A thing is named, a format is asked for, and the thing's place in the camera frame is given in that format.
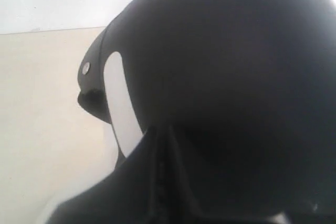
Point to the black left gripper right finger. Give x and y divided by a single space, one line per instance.
211 179

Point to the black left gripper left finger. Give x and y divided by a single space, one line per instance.
127 195

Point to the black helmet with visor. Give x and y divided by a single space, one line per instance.
259 69

